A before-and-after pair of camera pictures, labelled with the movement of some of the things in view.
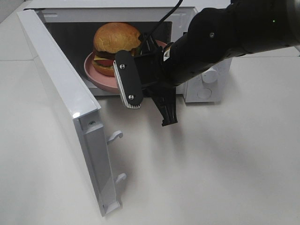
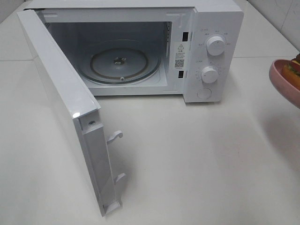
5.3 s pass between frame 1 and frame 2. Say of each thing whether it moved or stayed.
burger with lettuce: moved
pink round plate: moved
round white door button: stayed
